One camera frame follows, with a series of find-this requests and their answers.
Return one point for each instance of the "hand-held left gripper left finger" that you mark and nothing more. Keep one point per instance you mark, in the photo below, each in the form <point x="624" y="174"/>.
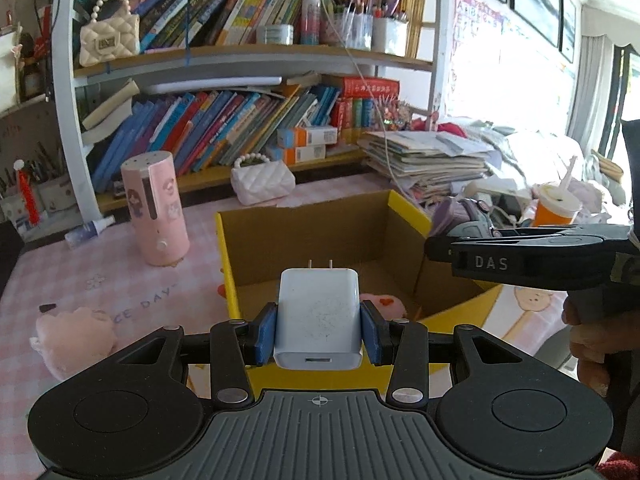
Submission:
<point x="266" y="335"/>

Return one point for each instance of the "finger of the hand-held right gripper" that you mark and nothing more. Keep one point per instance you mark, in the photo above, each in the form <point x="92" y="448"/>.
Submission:
<point x="550" y="231"/>
<point x="525" y="265"/>

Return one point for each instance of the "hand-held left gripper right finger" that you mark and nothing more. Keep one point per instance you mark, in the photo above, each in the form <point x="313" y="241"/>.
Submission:
<point x="376" y="332"/>

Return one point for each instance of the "white charger plug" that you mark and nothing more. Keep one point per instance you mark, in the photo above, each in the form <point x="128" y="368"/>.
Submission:
<point x="317" y="315"/>

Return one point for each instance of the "yellow cardboard box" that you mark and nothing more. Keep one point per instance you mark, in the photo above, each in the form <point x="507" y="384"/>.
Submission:
<point x="310" y="230"/>

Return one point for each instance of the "pink plush pig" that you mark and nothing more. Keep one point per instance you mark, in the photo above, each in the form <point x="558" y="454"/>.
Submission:
<point x="75" y="337"/>

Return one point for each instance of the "person's right forearm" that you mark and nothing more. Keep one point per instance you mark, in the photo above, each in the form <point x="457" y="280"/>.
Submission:
<point x="620" y="466"/>

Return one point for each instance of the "person's right hand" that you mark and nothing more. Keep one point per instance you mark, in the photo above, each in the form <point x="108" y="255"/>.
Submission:
<point x="589" y="355"/>

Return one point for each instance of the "orange drink cup with straw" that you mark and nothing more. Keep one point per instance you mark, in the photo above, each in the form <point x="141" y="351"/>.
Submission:
<point x="552" y="205"/>

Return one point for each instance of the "stack of papers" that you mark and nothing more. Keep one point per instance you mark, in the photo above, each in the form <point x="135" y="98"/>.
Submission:
<point x="425" y="160"/>

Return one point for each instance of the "pink humidifier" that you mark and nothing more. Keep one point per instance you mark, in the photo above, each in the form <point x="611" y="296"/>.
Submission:
<point x="155" y="210"/>

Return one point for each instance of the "pink checked tablecloth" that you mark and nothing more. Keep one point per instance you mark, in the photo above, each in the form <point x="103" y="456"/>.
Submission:
<point x="100" y="270"/>

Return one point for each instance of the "orange and white box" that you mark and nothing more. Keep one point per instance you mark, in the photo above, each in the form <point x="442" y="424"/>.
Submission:
<point x="302" y="153"/>
<point x="307" y="136"/>

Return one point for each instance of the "colourful bead ornament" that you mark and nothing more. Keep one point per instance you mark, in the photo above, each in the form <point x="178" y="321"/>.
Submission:
<point x="395" y="114"/>

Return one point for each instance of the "small spray bottle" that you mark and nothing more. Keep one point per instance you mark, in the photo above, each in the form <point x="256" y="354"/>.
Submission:
<point x="90" y="232"/>

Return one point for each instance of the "row of slanted books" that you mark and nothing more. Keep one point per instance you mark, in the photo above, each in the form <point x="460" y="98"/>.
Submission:
<point x="215" y="125"/>

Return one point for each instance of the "red thick book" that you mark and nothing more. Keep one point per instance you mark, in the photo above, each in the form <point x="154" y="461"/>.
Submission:
<point x="370" y="87"/>

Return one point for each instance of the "white pencil cup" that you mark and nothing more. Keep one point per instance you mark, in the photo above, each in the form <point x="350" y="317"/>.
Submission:
<point x="390" y="37"/>

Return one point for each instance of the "white pen holder with pens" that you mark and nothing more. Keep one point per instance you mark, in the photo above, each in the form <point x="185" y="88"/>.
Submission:
<point x="50" y="187"/>

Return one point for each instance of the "thick cream-paged book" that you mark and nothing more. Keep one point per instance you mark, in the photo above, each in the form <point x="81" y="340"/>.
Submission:
<point x="107" y="110"/>

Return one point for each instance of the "red tassel ornament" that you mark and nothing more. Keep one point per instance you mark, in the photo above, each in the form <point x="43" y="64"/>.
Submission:
<point x="27" y="195"/>

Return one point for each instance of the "white round tin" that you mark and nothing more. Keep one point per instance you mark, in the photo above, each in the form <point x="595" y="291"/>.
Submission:
<point x="275" y="35"/>

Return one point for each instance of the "white-framed wooden bookshelf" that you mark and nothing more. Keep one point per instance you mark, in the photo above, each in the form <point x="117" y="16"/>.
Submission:
<point x="65" y="110"/>

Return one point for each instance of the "tall colourful bottle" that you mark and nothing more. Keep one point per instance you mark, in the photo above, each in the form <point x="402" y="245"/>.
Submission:
<point x="310" y="15"/>

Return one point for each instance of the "white curved shelf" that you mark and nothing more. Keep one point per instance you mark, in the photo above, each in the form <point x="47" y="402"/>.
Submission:
<point x="30" y="105"/>

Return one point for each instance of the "row of tall books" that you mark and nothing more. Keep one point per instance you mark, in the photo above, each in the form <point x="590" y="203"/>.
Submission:
<point x="225" y="5"/>

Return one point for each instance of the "white paper bag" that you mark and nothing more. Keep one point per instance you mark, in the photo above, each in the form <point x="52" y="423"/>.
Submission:
<point x="7" y="70"/>

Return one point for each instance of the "wall poster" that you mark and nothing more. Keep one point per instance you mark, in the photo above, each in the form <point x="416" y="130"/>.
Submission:
<point x="475" y="45"/>

